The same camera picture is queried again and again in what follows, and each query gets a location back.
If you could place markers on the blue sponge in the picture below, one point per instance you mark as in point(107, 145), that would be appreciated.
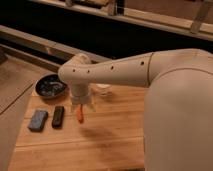
point(38, 120)

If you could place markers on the black rectangular block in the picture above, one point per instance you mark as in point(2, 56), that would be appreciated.
point(58, 117)

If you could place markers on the dark blue bowl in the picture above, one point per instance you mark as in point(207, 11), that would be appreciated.
point(50, 86)

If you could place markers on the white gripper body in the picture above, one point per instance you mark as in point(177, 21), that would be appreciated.
point(80, 94)

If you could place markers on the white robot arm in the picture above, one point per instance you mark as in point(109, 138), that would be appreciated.
point(178, 107)

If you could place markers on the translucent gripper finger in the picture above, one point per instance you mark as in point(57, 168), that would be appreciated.
point(91, 107)
point(73, 107)

